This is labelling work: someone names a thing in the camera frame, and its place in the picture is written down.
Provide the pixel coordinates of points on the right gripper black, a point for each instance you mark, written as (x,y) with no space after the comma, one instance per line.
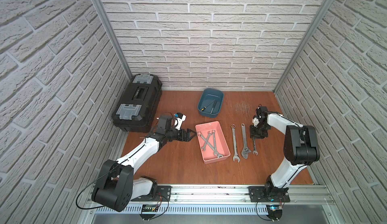
(254,134)

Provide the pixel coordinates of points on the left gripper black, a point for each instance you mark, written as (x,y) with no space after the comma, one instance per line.
(182,134)

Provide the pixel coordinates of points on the small silver combination wrench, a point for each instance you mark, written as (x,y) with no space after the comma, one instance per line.
(255,152)

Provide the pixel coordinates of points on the silver adjustable wrench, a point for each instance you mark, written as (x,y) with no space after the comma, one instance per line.
(245,151)

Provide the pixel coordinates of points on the pink plastic storage box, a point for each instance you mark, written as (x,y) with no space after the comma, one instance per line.
(221,144)

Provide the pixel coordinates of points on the large silver combination wrench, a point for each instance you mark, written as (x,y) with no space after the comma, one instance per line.
(235,156)

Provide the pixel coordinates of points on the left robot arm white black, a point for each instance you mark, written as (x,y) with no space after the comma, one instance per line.
(116,186)

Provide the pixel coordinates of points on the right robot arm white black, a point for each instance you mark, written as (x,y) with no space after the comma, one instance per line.
(300,149)

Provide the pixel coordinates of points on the black yellow screwdriver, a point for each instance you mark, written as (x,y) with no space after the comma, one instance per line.
(203,108)

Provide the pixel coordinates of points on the teal plastic bin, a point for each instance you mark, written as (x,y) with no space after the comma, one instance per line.
(208,96)

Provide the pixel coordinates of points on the black tool in teal bin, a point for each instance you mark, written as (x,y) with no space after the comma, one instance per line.
(213,106)

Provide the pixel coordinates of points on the black toolbox grey latches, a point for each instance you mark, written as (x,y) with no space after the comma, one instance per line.
(137,107)

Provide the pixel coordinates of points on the right controller board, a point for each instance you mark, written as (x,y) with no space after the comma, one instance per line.
(274,212)

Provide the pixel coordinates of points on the controller board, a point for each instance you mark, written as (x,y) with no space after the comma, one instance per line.
(274,212)
(149,211)

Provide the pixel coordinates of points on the left controller board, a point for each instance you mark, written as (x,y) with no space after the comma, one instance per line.
(149,211)

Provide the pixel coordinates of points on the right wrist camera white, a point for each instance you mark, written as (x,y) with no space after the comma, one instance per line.
(255,121)

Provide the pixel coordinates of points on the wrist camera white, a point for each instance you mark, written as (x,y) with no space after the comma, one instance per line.
(179,119)
(255,121)

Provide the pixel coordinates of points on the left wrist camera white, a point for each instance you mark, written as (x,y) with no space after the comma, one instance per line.
(179,119)

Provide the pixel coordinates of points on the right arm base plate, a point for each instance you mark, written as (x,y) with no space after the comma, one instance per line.
(268,194)

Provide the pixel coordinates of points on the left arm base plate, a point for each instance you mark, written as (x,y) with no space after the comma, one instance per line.
(163,191)

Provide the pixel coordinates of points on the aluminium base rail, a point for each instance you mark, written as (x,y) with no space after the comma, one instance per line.
(231,200)

